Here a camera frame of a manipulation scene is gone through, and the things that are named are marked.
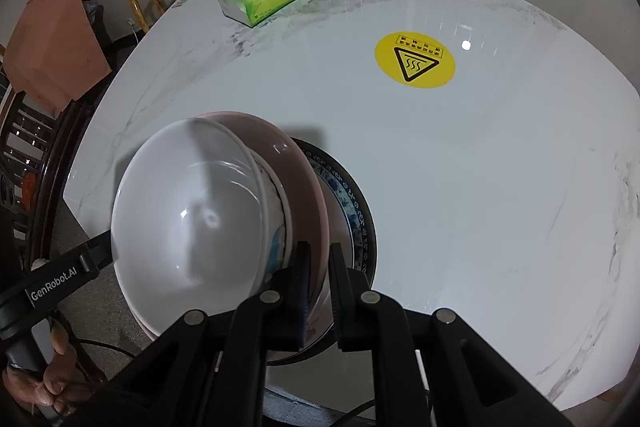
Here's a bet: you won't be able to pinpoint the round yellow warning sticker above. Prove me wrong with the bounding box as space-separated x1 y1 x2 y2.
374 30 457 90

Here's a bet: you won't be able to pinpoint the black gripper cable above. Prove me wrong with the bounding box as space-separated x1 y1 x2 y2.
325 384 432 427

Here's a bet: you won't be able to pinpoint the white ribbed bowl pale base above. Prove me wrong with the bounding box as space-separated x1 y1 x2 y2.
111 117 272 329

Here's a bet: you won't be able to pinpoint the person's legs in jeans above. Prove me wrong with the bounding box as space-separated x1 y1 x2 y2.
264 387 351 427

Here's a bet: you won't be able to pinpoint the black floor cable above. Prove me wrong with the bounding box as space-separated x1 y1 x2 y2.
75 338 151 358

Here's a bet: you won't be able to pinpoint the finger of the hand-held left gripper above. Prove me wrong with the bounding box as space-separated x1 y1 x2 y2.
82 229 113 272

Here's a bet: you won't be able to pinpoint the person's left hand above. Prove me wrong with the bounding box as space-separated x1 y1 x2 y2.
2 318 83 414

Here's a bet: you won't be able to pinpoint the dark wooden armchair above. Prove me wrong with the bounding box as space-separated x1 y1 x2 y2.
0 89 96 268

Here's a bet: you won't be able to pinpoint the pink cloth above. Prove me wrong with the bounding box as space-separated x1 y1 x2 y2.
2 0 113 112

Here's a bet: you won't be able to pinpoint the large blue floral plate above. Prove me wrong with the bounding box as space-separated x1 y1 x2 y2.
265 137 377 365

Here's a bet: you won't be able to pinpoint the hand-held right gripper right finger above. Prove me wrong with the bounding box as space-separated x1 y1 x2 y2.
327 243 576 427

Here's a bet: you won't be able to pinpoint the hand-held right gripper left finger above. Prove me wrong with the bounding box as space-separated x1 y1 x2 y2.
70 241 313 427

